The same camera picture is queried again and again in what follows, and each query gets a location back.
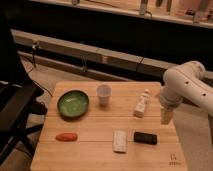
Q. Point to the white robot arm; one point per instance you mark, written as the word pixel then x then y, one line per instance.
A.
pixel 185 81

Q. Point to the black chair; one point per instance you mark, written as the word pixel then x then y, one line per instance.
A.
pixel 18 95

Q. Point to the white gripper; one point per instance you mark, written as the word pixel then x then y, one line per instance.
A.
pixel 166 115

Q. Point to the black rectangular box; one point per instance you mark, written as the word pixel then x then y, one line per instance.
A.
pixel 145 138

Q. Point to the green ceramic bowl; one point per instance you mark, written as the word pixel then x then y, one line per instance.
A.
pixel 73 104

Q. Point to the white sponge block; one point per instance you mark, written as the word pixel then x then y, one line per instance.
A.
pixel 120 141

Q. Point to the white ceramic cup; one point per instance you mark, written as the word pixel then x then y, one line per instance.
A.
pixel 103 94

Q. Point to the white small bottle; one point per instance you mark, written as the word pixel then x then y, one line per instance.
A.
pixel 140 107

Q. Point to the orange carrot toy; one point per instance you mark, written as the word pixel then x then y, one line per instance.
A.
pixel 66 137

